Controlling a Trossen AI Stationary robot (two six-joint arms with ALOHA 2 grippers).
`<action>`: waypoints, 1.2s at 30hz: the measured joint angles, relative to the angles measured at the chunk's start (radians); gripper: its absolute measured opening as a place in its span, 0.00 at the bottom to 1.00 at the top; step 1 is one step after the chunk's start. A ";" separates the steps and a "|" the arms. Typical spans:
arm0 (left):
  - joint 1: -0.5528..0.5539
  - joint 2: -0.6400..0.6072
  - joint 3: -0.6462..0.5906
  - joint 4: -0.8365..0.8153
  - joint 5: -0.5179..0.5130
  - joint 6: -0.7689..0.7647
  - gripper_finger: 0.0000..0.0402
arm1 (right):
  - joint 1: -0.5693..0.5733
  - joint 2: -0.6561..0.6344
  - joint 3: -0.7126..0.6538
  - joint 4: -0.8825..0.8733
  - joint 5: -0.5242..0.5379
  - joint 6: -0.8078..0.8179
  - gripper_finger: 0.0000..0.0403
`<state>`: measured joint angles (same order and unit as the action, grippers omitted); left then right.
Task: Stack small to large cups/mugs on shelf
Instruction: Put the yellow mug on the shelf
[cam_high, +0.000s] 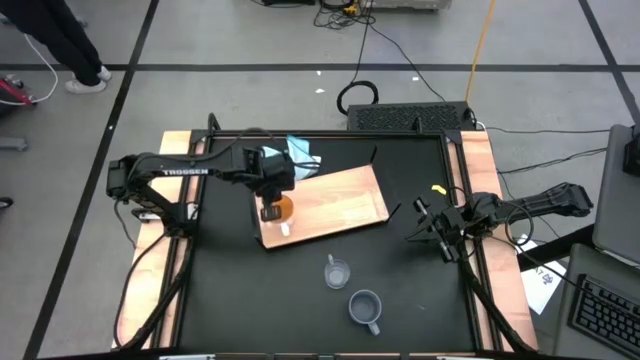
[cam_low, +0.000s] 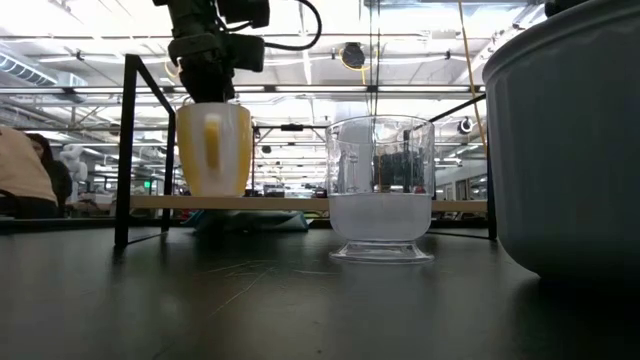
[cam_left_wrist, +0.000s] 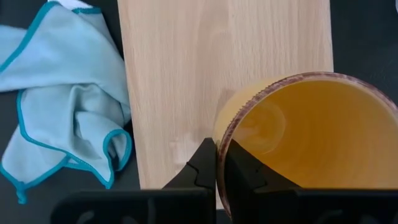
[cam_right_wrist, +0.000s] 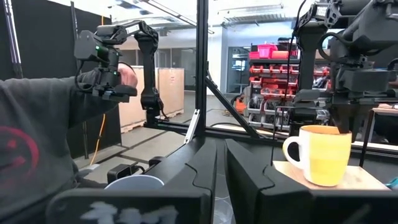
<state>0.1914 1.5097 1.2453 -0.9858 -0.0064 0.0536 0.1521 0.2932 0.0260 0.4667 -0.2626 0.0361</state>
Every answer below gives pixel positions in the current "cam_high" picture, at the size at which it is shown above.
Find white printed paper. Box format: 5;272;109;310
518;233;570;317

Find black base cable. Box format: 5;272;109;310
112;198;174;351

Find clear plastic cup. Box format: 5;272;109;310
323;253;352;291

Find black aluminium table frame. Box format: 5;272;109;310
111;112;542;360

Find light blue cloth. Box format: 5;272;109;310
261;134;323;182

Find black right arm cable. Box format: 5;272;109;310
444;185;537;248

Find grey metal device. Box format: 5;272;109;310
371;0;452;12

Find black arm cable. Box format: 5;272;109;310
127;127;282;167
444;185;537;248

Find grey mug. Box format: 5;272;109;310
347;288;384;337

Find coiled black cable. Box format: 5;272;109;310
335;79;381;117

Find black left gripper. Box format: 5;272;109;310
242;146;298;223

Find tangled black cable bundle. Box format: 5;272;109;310
311;0;377;30

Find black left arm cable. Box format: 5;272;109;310
127;127;282;167

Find orange fruit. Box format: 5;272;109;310
261;194;297;238

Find red cart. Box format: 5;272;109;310
0;73;37;120

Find grey desk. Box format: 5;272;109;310
551;242;640;360
591;123;640;267

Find person's legs and shoes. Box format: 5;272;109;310
0;0;113;96

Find thin black floor cable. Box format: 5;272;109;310
480;125;612;137
496;146;609;177

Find long black floor cable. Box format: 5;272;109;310
349;14;448;104

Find black monitor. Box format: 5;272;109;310
621;126;640;177

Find light wooden side board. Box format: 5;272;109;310
113;130;207;351
446;130;540;352

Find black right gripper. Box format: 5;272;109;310
405;195;482;265

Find black computer tower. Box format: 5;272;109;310
345;100;477;133

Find white cable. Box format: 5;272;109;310
0;33;60;107

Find black keyboard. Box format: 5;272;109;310
568;273;640;360

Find yellow cable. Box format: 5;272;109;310
464;0;498;104

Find grey chair base leg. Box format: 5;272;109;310
0;136;29;152

